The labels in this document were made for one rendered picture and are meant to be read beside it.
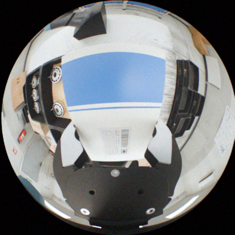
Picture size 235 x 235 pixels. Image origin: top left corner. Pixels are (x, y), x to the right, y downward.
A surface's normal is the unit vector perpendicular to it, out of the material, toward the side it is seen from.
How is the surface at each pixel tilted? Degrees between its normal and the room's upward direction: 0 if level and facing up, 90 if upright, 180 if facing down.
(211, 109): 90
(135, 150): 0
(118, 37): 0
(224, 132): 90
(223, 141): 90
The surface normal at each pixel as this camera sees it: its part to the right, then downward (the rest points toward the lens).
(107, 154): 0.04, 0.53
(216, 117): -1.00, 0.04
